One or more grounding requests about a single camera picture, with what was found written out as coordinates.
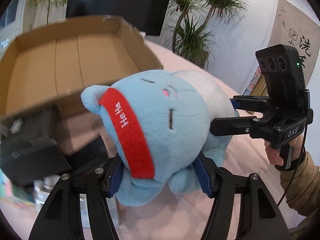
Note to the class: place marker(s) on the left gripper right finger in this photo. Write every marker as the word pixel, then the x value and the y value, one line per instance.
pixel 259 216

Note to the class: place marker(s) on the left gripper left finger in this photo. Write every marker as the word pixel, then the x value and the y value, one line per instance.
pixel 60 216

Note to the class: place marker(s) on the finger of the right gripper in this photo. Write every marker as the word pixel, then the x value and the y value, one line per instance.
pixel 257 128
pixel 259 104

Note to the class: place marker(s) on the black rectangular box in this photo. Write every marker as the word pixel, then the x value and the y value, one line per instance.
pixel 30 150

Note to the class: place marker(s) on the blue plush toy red headband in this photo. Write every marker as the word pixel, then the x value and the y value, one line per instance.
pixel 160 122

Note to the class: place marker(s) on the pastel colour puzzle cube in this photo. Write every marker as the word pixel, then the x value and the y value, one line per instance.
pixel 14 196

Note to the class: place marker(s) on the right hand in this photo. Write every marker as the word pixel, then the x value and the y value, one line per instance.
pixel 298 155

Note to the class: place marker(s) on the palm potted plant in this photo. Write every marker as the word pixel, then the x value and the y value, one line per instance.
pixel 192 37

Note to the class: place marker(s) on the brown cardboard box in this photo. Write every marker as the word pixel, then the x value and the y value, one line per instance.
pixel 52 65

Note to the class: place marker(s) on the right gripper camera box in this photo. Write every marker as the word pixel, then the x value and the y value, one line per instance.
pixel 282 70

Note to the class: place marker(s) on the beige calligraphy wall scroll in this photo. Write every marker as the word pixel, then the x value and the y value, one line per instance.
pixel 288 22

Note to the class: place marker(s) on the black wall television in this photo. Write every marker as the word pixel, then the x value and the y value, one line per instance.
pixel 146 15

